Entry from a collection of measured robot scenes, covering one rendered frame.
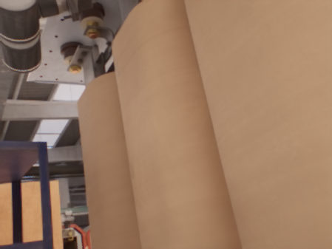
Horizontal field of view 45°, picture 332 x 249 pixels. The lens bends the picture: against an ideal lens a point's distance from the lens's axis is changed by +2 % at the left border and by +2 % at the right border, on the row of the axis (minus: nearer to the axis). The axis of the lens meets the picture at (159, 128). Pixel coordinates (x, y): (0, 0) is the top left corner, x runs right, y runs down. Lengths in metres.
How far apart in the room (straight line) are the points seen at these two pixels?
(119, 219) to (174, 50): 0.59
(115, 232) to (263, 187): 0.74
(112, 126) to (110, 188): 0.22
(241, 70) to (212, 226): 0.36
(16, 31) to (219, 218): 0.68
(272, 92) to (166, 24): 0.50
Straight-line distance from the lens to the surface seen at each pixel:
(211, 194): 0.91
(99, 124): 1.43
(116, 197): 1.33
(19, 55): 1.17
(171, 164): 0.95
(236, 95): 0.72
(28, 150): 1.57
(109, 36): 1.57
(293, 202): 0.63
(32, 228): 2.14
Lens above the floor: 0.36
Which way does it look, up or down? 20 degrees up
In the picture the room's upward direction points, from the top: 10 degrees counter-clockwise
